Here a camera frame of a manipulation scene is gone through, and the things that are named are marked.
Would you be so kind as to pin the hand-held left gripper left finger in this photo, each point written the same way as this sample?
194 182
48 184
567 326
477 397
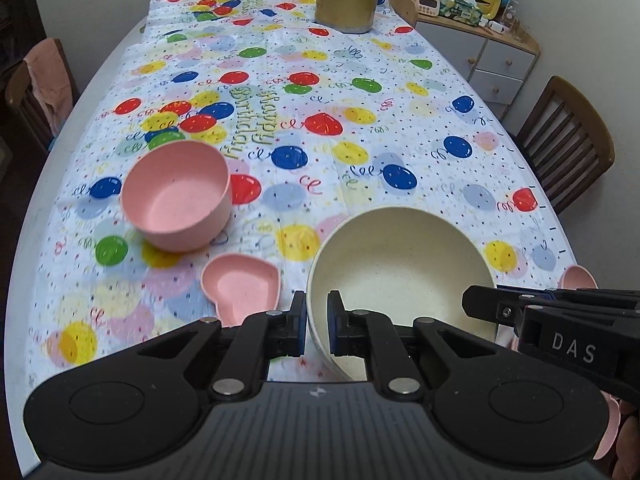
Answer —
298 325

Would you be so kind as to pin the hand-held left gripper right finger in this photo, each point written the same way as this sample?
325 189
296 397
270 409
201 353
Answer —
336 325

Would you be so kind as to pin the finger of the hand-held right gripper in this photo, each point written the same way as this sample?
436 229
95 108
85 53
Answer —
492 305
590 297

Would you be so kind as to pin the pink bear-shaped plate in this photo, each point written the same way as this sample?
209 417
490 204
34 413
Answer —
575 277

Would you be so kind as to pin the pink heart-shaped dish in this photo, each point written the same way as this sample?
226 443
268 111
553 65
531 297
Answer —
240 285

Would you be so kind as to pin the cream bowl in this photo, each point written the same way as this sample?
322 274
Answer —
400 260

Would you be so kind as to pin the pink bowl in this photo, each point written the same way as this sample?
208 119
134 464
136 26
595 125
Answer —
175 200

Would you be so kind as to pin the dark wooden chair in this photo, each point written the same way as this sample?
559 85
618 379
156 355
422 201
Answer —
565 140

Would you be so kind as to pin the white drawer cabinet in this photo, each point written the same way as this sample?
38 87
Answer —
495 60

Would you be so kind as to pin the balloon print tablecloth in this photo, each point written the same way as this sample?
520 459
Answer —
380 60

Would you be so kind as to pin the small white gadget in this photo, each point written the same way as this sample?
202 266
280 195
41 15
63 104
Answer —
494 26

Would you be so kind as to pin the clear acrylic stand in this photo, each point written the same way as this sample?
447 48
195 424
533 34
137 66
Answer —
511 17

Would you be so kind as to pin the white kitchen timer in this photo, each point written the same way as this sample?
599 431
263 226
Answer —
426 5

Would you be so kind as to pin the pink cloth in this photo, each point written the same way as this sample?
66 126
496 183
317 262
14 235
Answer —
50 80

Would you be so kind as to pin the wooden chair with pink cloth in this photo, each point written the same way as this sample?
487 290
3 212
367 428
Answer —
20 100

